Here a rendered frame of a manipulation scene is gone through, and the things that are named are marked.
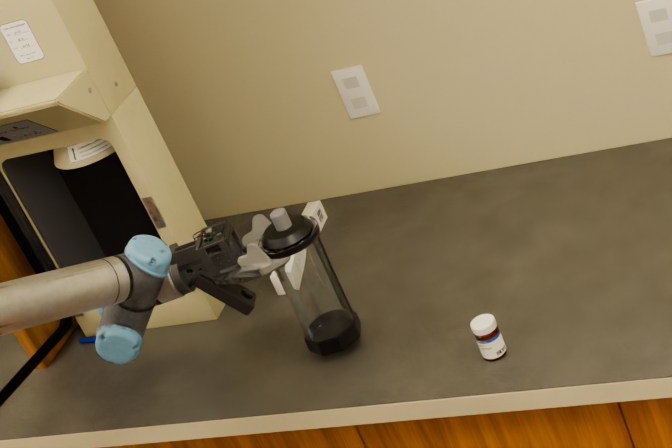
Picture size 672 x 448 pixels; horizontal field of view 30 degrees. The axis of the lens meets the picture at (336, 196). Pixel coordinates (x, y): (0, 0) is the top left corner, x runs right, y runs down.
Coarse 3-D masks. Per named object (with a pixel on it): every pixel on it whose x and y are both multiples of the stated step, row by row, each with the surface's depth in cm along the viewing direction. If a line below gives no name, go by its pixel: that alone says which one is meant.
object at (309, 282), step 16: (304, 240) 206; (288, 256) 206; (304, 256) 208; (320, 256) 210; (288, 272) 209; (304, 272) 209; (320, 272) 210; (288, 288) 212; (304, 288) 210; (320, 288) 211; (336, 288) 214; (304, 304) 212; (320, 304) 212; (336, 304) 213; (304, 320) 214; (320, 320) 213; (336, 320) 214; (352, 320) 217; (320, 336) 215
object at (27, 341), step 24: (0, 216) 241; (0, 240) 240; (0, 264) 240; (24, 264) 245; (0, 336) 239; (24, 336) 244; (48, 336) 249; (0, 360) 238; (24, 360) 243; (0, 384) 238
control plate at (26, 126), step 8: (24, 120) 219; (0, 128) 222; (8, 128) 223; (24, 128) 223; (32, 128) 223; (40, 128) 224; (48, 128) 224; (0, 136) 227; (8, 136) 227; (24, 136) 228; (32, 136) 228; (0, 144) 232
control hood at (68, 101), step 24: (72, 72) 221; (0, 96) 225; (24, 96) 219; (48, 96) 214; (72, 96) 215; (96, 96) 222; (0, 120) 218; (48, 120) 220; (72, 120) 221; (96, 120) 221
